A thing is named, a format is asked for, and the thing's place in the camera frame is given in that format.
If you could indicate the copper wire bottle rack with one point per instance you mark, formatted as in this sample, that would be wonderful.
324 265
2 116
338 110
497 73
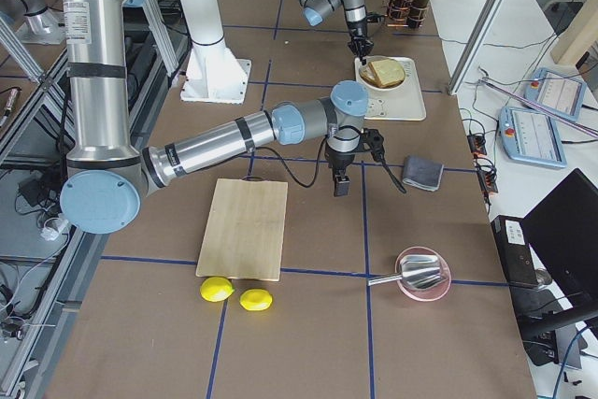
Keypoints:
406 13

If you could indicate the wooden cutting board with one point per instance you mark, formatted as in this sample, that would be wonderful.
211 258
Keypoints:
244 231

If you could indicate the black laptop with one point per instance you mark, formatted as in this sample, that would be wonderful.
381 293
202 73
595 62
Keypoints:
562 231

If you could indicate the folded grey cloth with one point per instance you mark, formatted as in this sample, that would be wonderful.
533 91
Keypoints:
422 173

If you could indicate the white bear tray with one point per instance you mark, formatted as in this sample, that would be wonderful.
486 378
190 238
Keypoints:
401 103

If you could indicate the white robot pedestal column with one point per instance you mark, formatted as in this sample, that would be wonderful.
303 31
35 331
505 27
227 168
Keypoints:
213 73

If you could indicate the blue teach pendant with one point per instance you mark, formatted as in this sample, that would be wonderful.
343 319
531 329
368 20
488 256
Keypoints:
530 137
562 94

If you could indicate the toasted bread slice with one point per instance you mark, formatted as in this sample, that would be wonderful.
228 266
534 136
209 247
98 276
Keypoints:
387 72

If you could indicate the whole yellow lemon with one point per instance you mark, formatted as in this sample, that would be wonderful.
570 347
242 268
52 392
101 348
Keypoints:
216 289

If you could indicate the pink bowl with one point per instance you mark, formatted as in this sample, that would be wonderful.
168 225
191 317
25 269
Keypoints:
432 294

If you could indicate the aluminium frame post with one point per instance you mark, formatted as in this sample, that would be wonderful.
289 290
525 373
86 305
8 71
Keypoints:
474 43

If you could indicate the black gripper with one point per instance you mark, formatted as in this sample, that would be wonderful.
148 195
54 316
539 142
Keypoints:
339 160
358 29

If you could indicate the blue teach pendant far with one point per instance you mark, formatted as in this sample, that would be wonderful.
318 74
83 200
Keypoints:
562 94

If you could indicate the blue teach pendant near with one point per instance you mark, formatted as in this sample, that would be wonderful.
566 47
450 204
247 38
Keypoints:
530 137

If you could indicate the white plate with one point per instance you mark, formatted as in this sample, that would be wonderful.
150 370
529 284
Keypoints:
383 73

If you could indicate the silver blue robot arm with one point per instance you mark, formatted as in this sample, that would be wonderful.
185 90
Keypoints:
108 178
356 16

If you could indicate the metal scoop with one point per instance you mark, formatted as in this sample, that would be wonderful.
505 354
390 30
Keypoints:
419 272

